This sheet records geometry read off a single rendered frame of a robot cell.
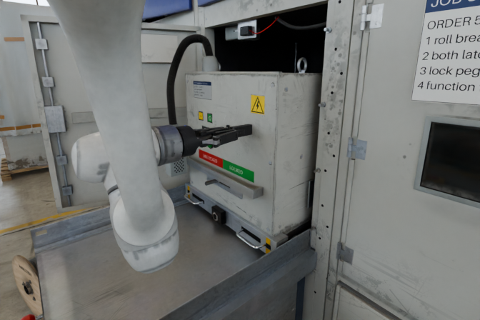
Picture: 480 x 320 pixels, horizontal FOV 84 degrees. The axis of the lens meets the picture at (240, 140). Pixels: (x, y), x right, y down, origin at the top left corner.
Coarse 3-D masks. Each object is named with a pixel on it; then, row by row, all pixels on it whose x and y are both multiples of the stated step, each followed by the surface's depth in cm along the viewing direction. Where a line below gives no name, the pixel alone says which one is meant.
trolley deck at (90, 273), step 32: (192, 224) 99; (224, 224) 99; (64, 256) 82; (96, 256) 82; (192, 256) 82; (224, 256) 82; (256, 256) 82; (64, 288) 70; (96, 288) 70; (128, 288) 70; (160, 288) 70; (192, 288) 70; (256, 288) 70; (288, 288) 76
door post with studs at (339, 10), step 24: (336, 0) 66; (336, 24) 67; (336, 48) 68; (336, 72) 69; (336, 96) 70; (336, 120) 71; (336, 144) 72; (312, 216) 83; (312, 240) 85; (312, 312) 89
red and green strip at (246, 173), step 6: (204, 156) 101; (210, 156) 98; (216, 156) 95; (210, 162) 99; (216, 162) 95; (222, 162) 92; (228, 162) 90; (222, 168) 93; (228, 168) 90; (234, 168) 87; (240, 168) 85; (240, 174) 86; (246, 174) 83; (252, 174) 81; (252, 180) 81
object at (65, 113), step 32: (32, 32) 94; (160, 32) 110; (192, 32) 115; (32, 64) 94; (64, 64) 99; (160, 64) 113; (192, 64) 118; (64, 96) 102; (160, 96) 116; (64, 128) 102; (96, 128) 109; (64, 160) 105; (64, 192) 107; (96, 192) 114
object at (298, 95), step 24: (192, 72) 99; (216, 72) 87; (240, 72) 78; (264, 72) 70; (288, 96) 70; (312, 96) 77; (288, 120) 72; (312, 120) 79; (288, 144) 74; (312, 144) 82; (288, 168) 76; (312, 168) 84; (288, 192) 79; (288, 216) 81
